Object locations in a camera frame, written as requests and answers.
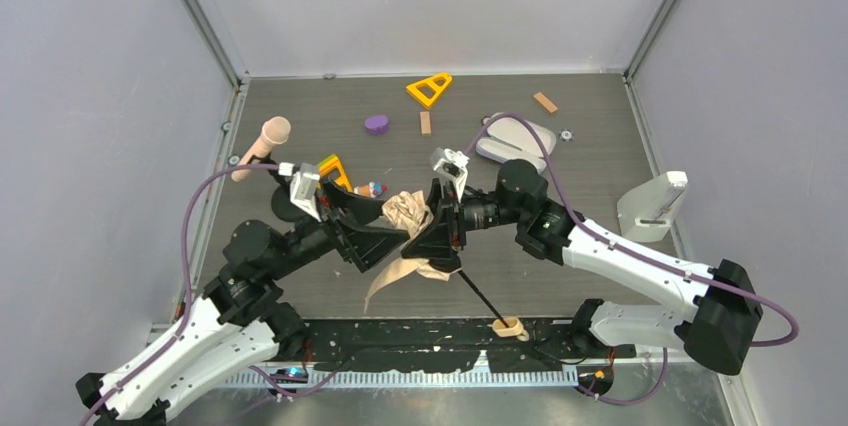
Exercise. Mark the orange green triangle block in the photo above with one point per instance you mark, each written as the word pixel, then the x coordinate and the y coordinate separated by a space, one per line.
pixel 332 168

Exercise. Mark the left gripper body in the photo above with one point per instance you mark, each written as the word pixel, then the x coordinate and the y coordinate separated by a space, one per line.
pixel 344 229

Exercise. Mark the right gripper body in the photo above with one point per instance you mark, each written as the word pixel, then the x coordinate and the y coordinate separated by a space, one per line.
pixel 448 221

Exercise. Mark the white stand holder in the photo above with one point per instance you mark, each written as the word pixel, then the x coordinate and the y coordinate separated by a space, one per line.
pixel 646 212

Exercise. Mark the beige folding umbrella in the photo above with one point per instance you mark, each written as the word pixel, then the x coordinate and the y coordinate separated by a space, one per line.
pixel 407 211

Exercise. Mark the white glasses case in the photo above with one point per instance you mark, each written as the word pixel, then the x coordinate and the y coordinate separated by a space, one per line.
pixel 509 139

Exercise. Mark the yellow triangle frame block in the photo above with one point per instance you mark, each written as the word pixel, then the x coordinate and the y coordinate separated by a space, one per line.
pixel 426 92

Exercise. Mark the pink toy microphone on stand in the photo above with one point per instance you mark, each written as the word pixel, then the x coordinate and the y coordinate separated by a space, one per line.
pixel 274 132

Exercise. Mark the purple heart-shaped box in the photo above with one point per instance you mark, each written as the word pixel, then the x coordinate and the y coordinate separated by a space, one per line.
pixel 377 125

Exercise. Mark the small wooden block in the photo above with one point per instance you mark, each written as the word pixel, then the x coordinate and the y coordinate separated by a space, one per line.
pixel 425 123
pixel 545 102

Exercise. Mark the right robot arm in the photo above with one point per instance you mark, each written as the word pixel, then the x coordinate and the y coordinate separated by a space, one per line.
pixel 705 311

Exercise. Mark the small ice cream toy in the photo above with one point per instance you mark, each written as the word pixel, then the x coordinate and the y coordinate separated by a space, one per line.
pixel 373 189

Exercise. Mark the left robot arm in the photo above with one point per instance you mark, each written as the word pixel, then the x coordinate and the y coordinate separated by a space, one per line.
pixel 238 320

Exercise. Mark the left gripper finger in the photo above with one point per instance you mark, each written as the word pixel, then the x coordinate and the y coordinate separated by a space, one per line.
pixel 366 246
pixel 364 210

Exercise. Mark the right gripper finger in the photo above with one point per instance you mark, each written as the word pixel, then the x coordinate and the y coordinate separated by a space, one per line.
pixel 443 204
pixel 428 245

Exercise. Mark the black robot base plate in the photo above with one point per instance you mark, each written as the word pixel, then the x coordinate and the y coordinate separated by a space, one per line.
pixel 441 346

